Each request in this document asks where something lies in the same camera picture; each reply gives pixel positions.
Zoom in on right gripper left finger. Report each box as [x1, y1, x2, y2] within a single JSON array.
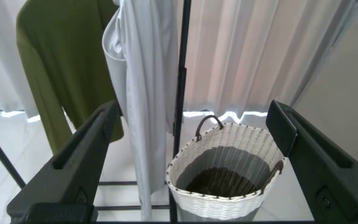
[[6, 100, 120, 223]]

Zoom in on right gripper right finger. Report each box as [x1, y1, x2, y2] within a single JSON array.
[[265, 99, 358, 223]]

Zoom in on green long-sleeved shirt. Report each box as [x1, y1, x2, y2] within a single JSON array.
[[16, 0, 125, 156]]

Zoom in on pale grey shorts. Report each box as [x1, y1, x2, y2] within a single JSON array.
[[101, 0, 180, 221]]

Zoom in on white laundry basket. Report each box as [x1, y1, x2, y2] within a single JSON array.
[[165, 114, 287, 222]]

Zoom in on black clothes rack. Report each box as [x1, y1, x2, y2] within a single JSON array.
[[0, 0, 193, 222]]

